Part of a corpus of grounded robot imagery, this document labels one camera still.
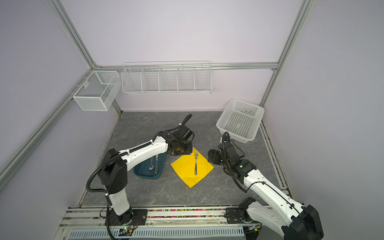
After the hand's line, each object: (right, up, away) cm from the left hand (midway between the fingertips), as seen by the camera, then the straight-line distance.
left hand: (191, 153), depth 85 cm
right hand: (+13, 0, -5) cm, 14 cm away
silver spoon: (-24, -10, +4) cm, 26 cm away
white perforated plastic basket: (+38, +20, +30) cm, 53 cm away
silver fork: (+3, -4, +11) cm, 12 cm away
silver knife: (-22, -8, +6) cm, 24 cm away
